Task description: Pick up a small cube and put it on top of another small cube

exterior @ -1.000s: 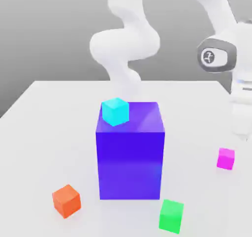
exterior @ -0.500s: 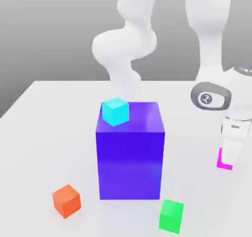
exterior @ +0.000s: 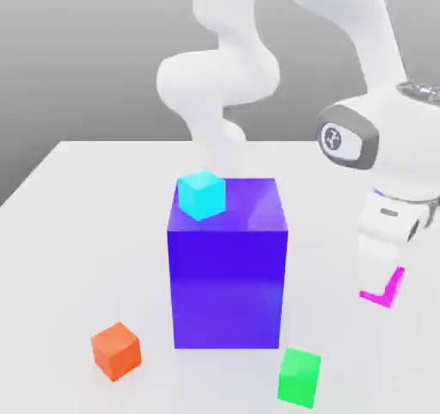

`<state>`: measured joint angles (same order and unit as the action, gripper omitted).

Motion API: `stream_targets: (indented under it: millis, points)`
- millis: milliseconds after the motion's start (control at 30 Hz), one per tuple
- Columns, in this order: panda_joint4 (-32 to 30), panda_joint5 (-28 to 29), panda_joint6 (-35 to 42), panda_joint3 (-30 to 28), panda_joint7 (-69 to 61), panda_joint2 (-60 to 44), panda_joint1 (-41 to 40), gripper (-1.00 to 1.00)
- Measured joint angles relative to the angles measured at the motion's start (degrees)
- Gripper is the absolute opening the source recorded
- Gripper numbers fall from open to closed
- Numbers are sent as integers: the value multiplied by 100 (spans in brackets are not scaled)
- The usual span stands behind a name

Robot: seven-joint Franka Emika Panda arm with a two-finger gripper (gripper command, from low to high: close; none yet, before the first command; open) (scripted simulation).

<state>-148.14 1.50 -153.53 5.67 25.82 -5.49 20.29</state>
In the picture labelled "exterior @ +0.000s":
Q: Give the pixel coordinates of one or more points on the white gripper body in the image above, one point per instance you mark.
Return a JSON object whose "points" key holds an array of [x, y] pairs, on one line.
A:
{"points": [[378, 223]]}

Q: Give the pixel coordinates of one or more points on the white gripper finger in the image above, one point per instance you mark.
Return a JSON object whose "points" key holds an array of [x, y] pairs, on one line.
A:
{"points": [[376, 269]]}

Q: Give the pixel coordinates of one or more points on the small magenta cube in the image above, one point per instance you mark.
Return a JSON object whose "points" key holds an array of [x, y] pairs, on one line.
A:
{"points": [[387, 299]]}

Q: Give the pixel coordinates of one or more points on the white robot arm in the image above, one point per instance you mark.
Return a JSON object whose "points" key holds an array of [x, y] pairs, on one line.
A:
{"points": [[237, 60]]}

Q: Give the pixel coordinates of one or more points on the small green cube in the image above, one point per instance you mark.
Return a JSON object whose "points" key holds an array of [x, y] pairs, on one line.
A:
{"points": [[298, 379]]}

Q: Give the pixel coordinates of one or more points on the small cyan cube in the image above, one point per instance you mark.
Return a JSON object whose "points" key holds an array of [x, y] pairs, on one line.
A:
{"points": [[201, 196]]}

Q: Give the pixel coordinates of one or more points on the small orange cube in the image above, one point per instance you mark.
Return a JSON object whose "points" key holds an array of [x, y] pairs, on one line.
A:
{"points": [[116, 352]]}

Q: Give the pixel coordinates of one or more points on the large blue box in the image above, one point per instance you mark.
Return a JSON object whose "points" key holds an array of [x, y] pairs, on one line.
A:
{"points": [[227, 283]]}

